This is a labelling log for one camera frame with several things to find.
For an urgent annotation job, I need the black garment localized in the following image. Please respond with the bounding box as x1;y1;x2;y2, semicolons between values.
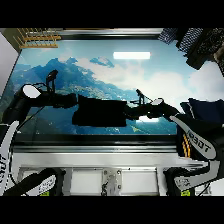
71;94;130;128

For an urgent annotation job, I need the heap of clothes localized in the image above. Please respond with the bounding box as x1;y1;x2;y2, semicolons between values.
157;27;224;77

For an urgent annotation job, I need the navy garment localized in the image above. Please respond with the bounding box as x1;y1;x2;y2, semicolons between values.
179;97;224;126

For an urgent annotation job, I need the black cable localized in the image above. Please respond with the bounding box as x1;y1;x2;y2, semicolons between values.
15;105;45;132

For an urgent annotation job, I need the brown clothes hanger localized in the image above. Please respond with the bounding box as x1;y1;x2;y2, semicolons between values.
16;28;63;42

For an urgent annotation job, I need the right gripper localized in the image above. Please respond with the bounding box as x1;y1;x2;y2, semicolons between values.
126;104;150;120

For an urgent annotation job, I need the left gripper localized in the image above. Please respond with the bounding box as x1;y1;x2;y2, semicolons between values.
53;92;79;109

